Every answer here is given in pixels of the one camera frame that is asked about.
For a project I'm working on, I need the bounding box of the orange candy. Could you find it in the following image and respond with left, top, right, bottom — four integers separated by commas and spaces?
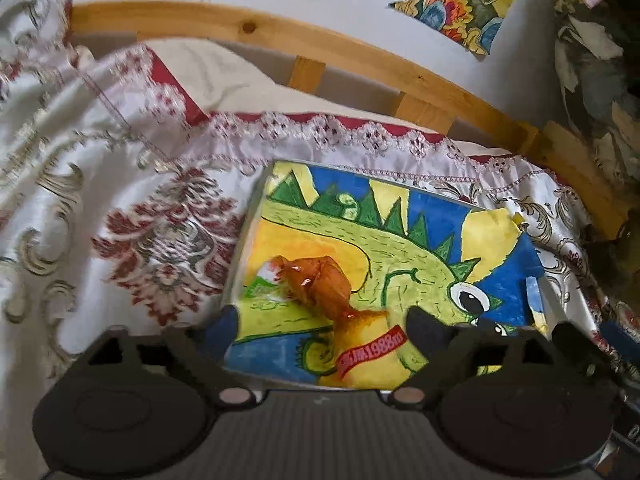
267, 254, 390, 323

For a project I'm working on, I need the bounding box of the patterned white red bedspread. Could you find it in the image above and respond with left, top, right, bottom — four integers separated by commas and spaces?
0, 0, 640, 480

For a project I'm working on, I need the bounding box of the metal tray with dragon drawing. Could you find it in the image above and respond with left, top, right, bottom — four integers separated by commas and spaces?
220, 159, 601, 392

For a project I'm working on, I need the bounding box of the colourful wall drawing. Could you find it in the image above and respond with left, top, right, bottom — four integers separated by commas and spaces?
389, 0, 523, 57

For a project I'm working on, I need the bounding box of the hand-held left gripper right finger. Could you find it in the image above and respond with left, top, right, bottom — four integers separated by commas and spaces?
389, 305, 562, 411

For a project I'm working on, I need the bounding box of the green white snack packet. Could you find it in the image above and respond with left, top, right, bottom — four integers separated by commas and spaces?
244, 260, 287, 307

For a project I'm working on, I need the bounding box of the cream pillow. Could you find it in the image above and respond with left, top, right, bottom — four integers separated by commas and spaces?
150, 39, 421, 126

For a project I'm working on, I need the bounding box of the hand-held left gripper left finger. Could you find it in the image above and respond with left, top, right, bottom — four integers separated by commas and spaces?
80, 304, 257, 409

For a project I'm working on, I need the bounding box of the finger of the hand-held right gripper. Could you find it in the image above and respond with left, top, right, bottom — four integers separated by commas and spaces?
551, 320, 623, 386

